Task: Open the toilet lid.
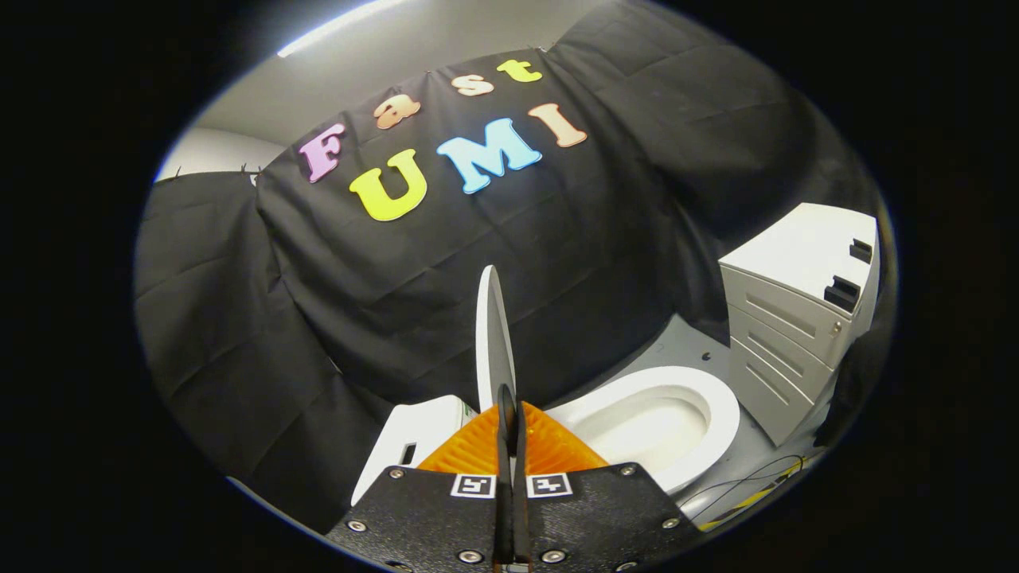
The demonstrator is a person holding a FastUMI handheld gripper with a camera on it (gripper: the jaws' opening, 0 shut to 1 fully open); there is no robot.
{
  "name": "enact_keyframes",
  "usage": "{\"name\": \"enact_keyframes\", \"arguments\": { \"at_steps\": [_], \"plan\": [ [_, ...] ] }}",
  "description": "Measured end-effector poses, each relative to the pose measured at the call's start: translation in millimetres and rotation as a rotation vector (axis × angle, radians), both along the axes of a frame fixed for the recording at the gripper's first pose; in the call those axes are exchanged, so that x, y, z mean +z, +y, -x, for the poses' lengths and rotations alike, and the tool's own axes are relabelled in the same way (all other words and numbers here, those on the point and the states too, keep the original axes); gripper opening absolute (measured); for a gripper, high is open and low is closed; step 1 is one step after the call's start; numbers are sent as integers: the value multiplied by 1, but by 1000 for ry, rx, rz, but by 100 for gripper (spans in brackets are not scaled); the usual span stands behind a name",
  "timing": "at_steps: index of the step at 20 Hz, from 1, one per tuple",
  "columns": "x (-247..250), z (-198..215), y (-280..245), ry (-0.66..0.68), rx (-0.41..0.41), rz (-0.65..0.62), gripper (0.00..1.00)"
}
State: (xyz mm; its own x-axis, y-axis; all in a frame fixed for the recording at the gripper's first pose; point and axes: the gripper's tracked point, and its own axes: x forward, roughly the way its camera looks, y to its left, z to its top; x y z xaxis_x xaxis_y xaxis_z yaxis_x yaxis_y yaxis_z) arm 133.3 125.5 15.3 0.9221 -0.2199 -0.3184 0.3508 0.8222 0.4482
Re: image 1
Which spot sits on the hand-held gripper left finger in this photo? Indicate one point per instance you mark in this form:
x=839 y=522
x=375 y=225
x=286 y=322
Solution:
x=430 y=517

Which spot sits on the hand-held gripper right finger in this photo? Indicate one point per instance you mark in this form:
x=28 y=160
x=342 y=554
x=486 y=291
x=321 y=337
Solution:
x=597 y=517

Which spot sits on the white toilet lid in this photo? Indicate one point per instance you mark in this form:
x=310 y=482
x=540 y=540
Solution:
x=493 y=342

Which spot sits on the white toilet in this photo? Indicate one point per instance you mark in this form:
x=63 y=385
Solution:
x=700 y=398

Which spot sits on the yellow black hazard tape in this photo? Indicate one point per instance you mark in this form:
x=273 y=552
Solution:
x=748 y=501

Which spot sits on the black backdrop cloth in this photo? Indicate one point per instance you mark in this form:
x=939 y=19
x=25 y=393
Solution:
x=398 y=278

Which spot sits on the white drawer cabinet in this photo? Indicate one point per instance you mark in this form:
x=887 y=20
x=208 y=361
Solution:
x=784 y=255

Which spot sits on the small black bracket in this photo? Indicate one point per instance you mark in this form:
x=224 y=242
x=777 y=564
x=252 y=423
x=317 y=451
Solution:
x=860 y=251
x=842 y=294

